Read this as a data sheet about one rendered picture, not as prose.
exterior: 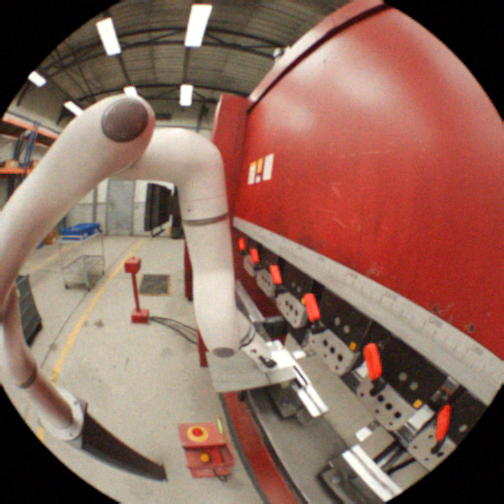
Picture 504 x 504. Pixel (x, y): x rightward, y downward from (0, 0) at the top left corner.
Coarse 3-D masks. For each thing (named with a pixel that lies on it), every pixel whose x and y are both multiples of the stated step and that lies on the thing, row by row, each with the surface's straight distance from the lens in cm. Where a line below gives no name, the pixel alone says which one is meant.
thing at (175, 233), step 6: (174, 186) 181; (174, 192) 181; (174, 198) 180; (174, 204) 180; (174, 210) 180; (180, 210) 181; (174, 216) 182; (180, 216) 182; (174, 222) 182; (180, 222) 183; (174, 228) 182; (180, 228) 184; (174, 234) 183; (180, 234) 185
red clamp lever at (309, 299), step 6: (306, 294) 45; (312, 294) 45; (306, 300) 44; (312, 300) 44; (306, 306) 44; (312, 306) 44; (312, 312) 43; (318, 312) 44; (312, 318) 43; (318, 318) 44; (318, 324) 44; (312, 330) 43; (318, 330) 43; (324, 330) 44
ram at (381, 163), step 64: (320, 64) 72; (384, 64) 50; (448, 64) 45; (256, 128) 113; (320, 128) 56; (384, 128) 40; (448, 128) 35; (256, 192) 91; (320, 192) 49; (384, 192) 36; (448, 192) 31; (384, 256) 34; (448, 256) 30; (384, 320) 35; (448, 320) 31
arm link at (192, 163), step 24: (168, 144) 33; (192, 144) 32; (144, 168) 35; (168, 168) 32; (192, 168) 31; (216, 168) 33; (192, 192) 32; (216, 192) 33; (192, 216) 33; (216, 216) 33
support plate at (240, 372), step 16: (208, 352) 70; (240, 352) 71; (272, 352) 73; (224, 368) 65; (240, 368) 65; (256, 368) 66; (288, 368) 68; (224, 384) 60; (240, 384) 61; (256, 384) 62
